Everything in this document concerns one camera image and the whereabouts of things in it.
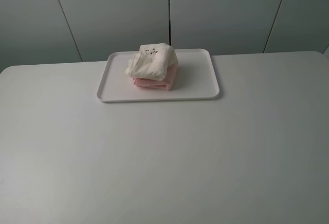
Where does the cream white terry towel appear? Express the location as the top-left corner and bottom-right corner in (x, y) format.
(125, 43), (178, 81)

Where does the white rectangular plastic tray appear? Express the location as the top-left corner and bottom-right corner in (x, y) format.
(96, 49), (220, 103)

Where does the pink terry towel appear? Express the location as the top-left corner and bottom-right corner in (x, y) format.
(133, 63), (178, 90)

